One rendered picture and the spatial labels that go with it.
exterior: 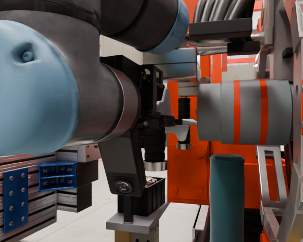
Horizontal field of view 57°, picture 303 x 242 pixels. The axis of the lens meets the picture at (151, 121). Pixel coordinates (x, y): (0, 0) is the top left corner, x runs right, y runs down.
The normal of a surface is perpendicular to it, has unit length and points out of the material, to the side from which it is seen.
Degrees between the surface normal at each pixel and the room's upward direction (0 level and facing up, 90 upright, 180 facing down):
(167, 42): 143
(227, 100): 71
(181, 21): 106
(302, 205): 135
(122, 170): 120
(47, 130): 127
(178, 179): 90
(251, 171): 90
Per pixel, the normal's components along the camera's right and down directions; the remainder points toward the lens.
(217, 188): -0.73, 0.00
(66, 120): 0.84, 0.47
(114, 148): -0.24, 0.51
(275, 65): -0.26, 0.01
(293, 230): -0.18, 0.71
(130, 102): 0.96, 0.04
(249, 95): -0.23, -0.44
